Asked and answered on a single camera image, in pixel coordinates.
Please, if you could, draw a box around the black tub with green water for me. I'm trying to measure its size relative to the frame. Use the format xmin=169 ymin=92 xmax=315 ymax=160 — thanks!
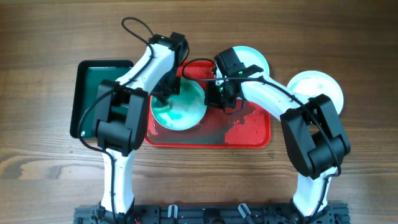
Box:
xmin=70 ymin=60 xmax=134 ymax=139

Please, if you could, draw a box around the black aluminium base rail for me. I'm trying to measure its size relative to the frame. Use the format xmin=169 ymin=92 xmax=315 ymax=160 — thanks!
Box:
xmin=73 ymin=202 xmax=351 ymax=224

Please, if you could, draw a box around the red plastic tray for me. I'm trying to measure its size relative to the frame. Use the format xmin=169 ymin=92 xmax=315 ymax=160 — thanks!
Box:
xmin=144 ymin=60 xmax=272 ymax=149

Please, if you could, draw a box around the small white plate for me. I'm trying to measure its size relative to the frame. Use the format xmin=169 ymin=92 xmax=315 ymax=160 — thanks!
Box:
xmin=287 ymin=70 xmax=344 ymax=114

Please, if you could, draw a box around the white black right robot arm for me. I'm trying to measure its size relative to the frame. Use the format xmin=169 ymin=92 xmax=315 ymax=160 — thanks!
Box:
xmin=209 ymin=65 xmax=351 ymax=223

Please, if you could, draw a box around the large white plate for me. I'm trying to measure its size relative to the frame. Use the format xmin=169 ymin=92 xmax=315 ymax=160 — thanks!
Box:
xmin=215 ymin=46 xmax=270 ymax=78

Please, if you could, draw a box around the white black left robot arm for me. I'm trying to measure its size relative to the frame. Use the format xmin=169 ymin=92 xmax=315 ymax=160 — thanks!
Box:
xmin=90 ymin=32 xmax=188 ymax=223

